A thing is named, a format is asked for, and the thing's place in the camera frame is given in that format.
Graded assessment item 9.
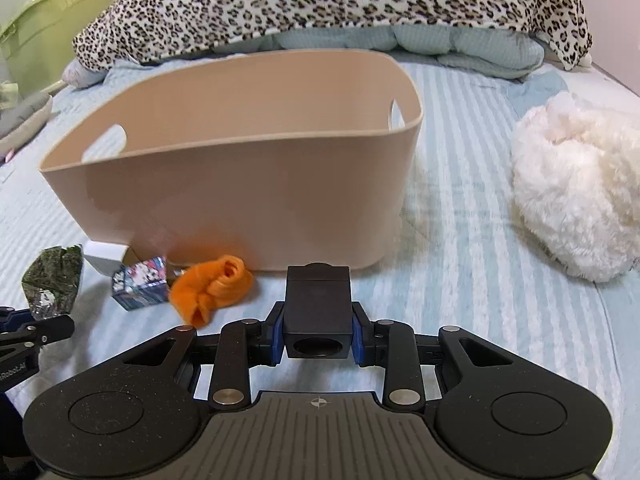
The white fluffy plush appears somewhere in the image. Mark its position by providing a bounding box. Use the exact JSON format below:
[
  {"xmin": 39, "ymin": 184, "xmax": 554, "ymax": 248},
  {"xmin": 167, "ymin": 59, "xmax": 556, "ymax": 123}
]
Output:
[{"xmin": 510, "ymin": 91, "xmax": 640, "ymax": 284}]

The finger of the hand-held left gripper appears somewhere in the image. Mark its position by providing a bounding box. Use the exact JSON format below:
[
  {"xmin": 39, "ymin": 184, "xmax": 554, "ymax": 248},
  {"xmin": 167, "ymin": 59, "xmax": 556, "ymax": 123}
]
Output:
[{"xmin": 0, "ymin": 305, "xmax": 76, "ymax": 348}]

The small colourful printed box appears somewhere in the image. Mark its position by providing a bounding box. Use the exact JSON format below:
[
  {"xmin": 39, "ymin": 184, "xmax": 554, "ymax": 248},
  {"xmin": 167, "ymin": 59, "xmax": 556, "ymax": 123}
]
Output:
[{"xmin": 111, "ymin": 256, "xmax": 174, "ymax": 312}]

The black cube with round hole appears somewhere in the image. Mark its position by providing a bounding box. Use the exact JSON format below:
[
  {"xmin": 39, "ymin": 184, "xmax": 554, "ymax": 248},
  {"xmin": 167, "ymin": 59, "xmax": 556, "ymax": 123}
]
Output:
[{"xmin": 284, "ymin": 262, "xmax": 354, "ymax": 361}]

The grey cushion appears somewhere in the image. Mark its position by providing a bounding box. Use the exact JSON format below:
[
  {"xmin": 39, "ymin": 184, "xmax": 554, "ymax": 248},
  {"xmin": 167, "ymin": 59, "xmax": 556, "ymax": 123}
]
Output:
[{"xmin": 0, "ymin": 92, "xmax": 54, "ymax": 155}]

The dark green seaweed packet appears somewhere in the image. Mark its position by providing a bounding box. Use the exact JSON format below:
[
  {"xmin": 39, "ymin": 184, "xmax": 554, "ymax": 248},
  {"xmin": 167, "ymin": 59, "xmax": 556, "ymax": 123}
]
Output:
[{"xmin": 21, "ymin": 244, "xmax": 84, "ymax": 321}]

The small white box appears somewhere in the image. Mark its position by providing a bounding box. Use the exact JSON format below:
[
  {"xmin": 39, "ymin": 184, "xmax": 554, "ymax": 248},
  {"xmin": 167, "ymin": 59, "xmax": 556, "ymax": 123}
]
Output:
[{"xmin": 82, "ymin": 240, "xmax": 132, "ymax": 277}]

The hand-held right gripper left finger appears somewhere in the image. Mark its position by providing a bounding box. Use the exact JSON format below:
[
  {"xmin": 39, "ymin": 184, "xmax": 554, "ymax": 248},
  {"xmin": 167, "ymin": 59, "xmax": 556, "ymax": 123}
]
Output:
[{"xmin": 122, "ymin": 302, "xmax": 290, "ymax": 408}]

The leopard print blanket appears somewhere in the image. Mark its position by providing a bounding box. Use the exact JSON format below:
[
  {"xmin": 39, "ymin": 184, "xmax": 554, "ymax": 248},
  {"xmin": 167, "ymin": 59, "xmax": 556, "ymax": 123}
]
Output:
[{"xmin": 72, "ymin": 0, "xmax": 594, "ymax": 72}]

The beige plastic storage basket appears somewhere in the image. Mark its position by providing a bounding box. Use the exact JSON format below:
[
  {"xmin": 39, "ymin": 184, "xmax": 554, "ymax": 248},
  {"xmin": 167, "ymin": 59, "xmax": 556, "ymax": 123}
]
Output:
[{"xmin": 39, "ymin": 49, "xmax": 425, "ymax": 274}]

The green plastic storage bin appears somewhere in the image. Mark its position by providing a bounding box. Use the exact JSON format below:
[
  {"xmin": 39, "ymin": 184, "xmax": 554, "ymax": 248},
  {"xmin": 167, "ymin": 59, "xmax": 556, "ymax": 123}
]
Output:
[{"xmin": 0, "ymin": 0, "xmax": 132, "ymax": 86}]

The striped light blue bed sheet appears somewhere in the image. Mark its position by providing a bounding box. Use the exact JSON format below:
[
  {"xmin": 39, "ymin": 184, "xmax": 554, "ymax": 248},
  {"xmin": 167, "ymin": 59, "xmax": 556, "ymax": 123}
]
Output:
[{"xmin": 0, "ymin": 52, "xmax": 640, "ymax": 480}]

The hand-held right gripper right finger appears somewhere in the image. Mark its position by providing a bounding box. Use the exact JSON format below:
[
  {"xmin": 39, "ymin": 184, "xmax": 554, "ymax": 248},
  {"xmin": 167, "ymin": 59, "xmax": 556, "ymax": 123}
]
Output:
[{"xmin": 349, "ymin": 302, "xmax": 507, "ymax": 407}]

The light blue quilted duvet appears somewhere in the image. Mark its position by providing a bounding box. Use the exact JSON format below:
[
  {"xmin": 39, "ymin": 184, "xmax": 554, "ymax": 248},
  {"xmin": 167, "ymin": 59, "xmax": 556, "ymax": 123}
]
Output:
[{"xmin": 215, "ymin": 25, "xmax": 547, "ymax": 81}]

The orange cloth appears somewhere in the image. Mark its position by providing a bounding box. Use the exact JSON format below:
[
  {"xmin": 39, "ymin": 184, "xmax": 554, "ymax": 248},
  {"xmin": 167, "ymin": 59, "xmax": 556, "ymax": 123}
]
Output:
[{"xmin": 169, "ymin": 254, "xmax": 255, "ymax": 330}]

